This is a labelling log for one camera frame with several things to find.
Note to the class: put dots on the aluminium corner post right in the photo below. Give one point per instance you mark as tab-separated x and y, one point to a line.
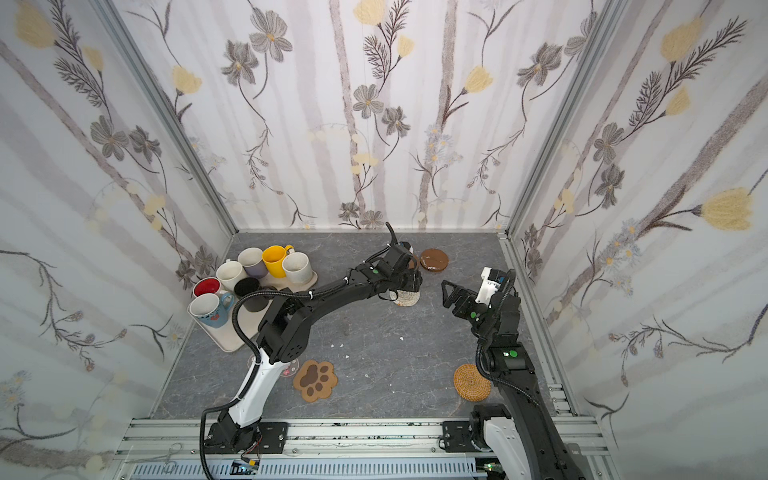
596	45

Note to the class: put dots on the white mug blue handle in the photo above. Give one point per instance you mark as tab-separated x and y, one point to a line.
211	309

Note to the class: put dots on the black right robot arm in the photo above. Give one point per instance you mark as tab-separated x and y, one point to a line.
519	432

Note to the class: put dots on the lavender mug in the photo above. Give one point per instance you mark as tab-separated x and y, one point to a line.
252	262

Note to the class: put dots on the yellow mug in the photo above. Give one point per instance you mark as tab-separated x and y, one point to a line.
273	258

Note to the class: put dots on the pink flower coaster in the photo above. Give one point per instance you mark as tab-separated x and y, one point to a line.
291	369

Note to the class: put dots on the aluminium corner post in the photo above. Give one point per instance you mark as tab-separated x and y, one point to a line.
596	45
108	15

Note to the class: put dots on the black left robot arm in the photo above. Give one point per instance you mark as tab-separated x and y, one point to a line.
283	336

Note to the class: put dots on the woven multicolour round coaster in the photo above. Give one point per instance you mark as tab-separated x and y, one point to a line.
405	298

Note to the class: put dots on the beige serving tray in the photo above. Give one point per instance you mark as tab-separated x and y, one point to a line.
227	339

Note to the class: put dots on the brown paw coaster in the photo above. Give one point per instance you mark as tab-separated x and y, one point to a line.
315	380

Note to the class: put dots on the rattan wicker round coaster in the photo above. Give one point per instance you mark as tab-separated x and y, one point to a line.
470	385

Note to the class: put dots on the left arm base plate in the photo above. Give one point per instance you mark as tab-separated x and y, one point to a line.
270	438

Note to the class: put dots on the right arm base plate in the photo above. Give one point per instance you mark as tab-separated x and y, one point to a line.
457	437

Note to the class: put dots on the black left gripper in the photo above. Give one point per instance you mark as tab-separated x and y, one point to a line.
402	271

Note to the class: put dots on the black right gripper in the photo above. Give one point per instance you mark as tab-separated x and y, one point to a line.
464	298

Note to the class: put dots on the dark brown glossy coaster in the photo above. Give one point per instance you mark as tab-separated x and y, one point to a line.
434	260

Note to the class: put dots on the plain white mug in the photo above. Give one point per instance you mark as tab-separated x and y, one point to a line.
230	273

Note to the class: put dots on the white speckled cup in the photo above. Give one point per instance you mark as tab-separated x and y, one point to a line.
297	267

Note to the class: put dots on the aluminium corner post left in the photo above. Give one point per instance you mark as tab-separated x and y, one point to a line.
108	15

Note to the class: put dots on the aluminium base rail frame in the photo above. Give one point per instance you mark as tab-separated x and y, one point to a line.
177	441

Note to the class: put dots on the white mug red inside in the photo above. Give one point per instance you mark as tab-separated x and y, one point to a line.
208	285

